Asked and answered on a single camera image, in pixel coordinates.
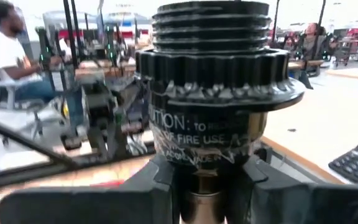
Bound black metal table frame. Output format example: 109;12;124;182
0;114;157;190

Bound person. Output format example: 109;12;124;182
296;22;328;62
0;0;85;105

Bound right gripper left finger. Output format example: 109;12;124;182
0;154;181;224

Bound black calculator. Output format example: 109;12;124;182
328;139;358;186

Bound light wood desk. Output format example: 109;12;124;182
260;67;358;187

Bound metal lamp stand black socket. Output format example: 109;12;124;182
135;0;306;224

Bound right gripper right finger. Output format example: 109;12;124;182
225;154;358;224

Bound grey office chair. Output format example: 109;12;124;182
0;52;63;149

